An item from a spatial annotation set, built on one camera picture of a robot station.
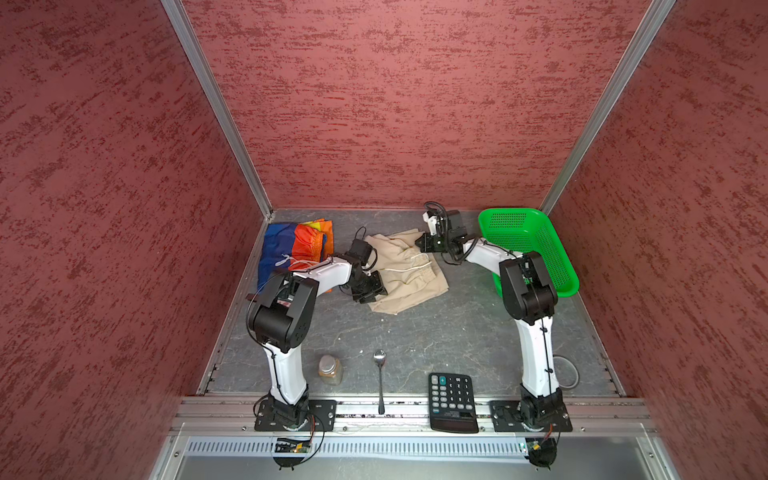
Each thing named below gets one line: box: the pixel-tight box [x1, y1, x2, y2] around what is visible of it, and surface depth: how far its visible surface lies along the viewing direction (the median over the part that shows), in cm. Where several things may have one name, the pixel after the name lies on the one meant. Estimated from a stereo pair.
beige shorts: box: [364, 228, 449, 314], surface depth 98 cm
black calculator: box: [428, 373, 479, 433], surface depth 76 cm
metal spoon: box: [374, 349, 387, 415], surface depth 83 cm
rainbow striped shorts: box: [258, 219, 334, 292], surface depth 108 cm
